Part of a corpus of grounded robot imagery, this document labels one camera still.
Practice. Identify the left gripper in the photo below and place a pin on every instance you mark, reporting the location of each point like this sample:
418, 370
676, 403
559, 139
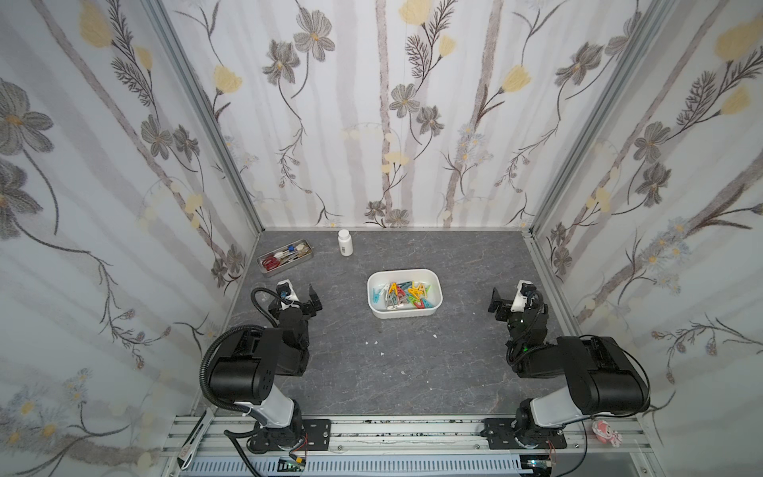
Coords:
306, 309

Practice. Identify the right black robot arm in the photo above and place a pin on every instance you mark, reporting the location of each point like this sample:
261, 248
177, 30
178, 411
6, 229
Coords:
600, 378

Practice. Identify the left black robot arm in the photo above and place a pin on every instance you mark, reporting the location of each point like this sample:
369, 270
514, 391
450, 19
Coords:
238, 371

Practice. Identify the white storage box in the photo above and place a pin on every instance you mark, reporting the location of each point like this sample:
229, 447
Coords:
403, 306

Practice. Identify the metal tray with tools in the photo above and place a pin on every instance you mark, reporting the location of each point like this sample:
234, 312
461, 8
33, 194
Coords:
284, 258

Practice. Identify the white pill bottle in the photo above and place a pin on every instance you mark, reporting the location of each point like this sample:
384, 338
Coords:
345, 243

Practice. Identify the pink white small object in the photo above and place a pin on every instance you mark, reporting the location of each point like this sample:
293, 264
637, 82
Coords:
605, 433

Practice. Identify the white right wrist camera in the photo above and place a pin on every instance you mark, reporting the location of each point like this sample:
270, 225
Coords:
525, 292

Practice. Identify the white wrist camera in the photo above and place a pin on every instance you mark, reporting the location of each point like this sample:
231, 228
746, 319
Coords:
525, 292
285, 290

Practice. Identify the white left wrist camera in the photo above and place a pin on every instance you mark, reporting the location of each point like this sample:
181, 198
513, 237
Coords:
285, 290

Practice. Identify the aluminium front rail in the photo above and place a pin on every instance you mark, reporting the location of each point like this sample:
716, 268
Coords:
404, 445

